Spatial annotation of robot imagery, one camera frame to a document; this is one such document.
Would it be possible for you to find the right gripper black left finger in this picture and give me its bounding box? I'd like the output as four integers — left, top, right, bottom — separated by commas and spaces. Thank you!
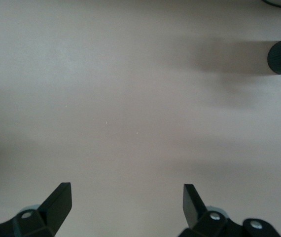
0, 182, 72, 237

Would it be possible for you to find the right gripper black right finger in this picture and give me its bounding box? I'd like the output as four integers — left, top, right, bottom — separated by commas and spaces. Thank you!
178, 184, 281, 237

